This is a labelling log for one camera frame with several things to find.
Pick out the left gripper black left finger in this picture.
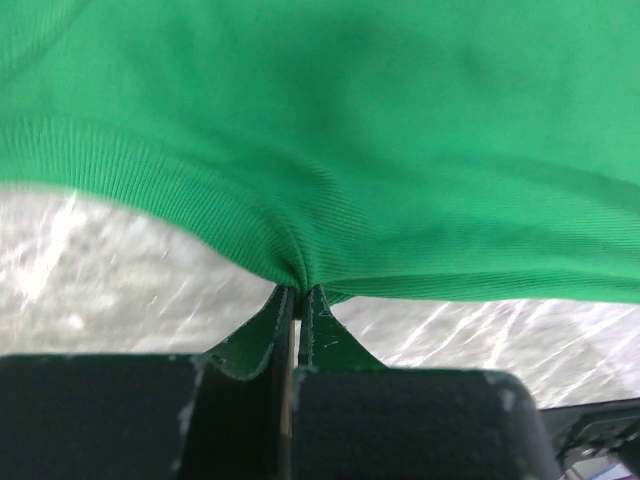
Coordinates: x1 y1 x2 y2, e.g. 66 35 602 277
1 287 294 479

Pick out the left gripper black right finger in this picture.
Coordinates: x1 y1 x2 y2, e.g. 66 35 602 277
292 288 560 479

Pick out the green tank top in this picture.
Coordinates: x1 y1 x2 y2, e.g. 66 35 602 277
1 1 639 303

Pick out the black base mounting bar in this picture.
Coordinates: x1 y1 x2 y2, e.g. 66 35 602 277
541 398 639 476

